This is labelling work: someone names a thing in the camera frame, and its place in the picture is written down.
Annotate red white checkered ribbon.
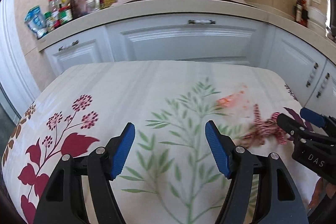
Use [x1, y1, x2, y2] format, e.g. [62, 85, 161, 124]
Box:
[240, 104, 287, 148]

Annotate person's right hand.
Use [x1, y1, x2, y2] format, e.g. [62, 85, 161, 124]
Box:
[308, 177, 335, 209]

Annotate clear orange dotted wrapper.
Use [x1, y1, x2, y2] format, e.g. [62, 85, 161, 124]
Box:
[217, 84, 251, 115]

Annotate white stacked bowls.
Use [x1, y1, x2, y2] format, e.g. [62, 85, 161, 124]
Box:
[307, 6, 326, 36]

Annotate dark sauce bottle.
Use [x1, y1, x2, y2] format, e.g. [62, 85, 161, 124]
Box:
[295, 0, 302, 23]

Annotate floral tablecloth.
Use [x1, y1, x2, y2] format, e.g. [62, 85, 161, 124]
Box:
[1, 61, 317, 223]

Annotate white cabinet unit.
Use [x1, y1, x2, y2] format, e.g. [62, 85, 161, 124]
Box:
[42, 14, 335, 116]

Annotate blue white snack bag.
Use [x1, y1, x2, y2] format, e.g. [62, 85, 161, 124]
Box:
[25, 6, 48, 39]

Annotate right cabinet door handle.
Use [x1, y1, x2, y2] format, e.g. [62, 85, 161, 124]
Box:
[316, 73, 330, 98]

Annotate cabinet door handle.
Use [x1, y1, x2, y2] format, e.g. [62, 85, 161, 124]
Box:
[316, 73, 330, 98]
[306, 63, 319, 88]

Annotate left cabinet door handle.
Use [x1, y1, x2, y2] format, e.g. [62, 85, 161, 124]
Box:
[306, 63, 319, 88]

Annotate wide drawer handle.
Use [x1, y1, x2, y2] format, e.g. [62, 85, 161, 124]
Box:
[188, 19, 216, 25]

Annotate small drawer handle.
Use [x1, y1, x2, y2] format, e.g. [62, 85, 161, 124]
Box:
[58, 40, 79, 52]

